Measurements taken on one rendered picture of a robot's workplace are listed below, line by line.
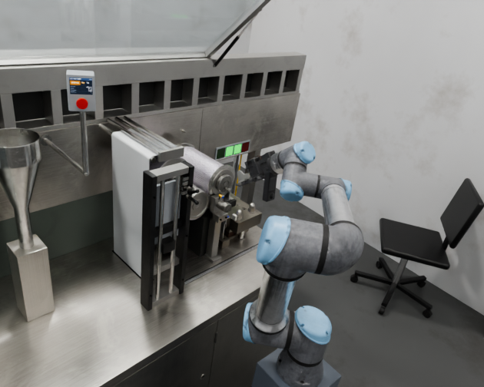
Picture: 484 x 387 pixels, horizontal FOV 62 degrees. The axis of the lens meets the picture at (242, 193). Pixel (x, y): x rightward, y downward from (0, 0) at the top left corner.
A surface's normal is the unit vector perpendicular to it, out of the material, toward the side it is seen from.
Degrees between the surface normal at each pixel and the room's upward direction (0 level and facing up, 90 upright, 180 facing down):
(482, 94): 90
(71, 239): 90
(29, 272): 90
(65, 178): 90
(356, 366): 0
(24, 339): 0
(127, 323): 0
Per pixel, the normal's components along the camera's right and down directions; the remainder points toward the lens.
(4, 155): 0.25, 0.50
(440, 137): -0.75, 0.22
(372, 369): 0.14, -0.87
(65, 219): 0.70, 0.42
